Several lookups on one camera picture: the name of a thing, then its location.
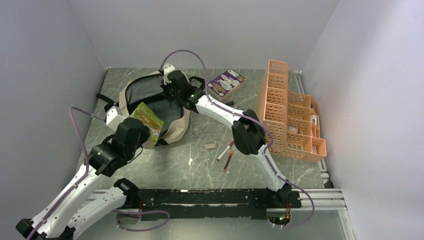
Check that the orange plastic file organizer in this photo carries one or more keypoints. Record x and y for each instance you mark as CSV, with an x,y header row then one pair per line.
x,y
292,118

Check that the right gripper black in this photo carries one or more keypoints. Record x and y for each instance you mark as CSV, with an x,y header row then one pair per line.
x,y
165,85

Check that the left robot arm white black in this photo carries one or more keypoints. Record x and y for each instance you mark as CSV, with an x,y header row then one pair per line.
x,y
65,218

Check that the purple book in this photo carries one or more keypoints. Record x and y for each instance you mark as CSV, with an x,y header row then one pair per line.
x,y
225,84

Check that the beige canvas backpack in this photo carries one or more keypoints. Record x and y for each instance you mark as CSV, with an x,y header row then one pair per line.
x,y
147,90

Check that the white red marker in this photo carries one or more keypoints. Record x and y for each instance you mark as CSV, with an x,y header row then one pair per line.
x,y
225,151

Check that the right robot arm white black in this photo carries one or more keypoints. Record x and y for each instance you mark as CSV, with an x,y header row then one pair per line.
x,y
248,134

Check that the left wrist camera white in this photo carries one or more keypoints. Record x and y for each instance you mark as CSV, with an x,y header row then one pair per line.
x,y
114,117

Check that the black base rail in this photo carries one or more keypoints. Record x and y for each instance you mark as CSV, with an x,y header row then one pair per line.
x,y
209,203

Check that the red pen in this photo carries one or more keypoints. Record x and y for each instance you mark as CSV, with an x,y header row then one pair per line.
x,y
228,161

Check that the green book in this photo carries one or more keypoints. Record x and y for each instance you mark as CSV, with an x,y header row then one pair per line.
x,y
143,113

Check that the small beige eraser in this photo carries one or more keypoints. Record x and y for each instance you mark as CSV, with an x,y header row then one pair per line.
x,y
211,145

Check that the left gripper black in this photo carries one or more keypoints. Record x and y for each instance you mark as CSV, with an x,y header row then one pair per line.
x,y
144,135

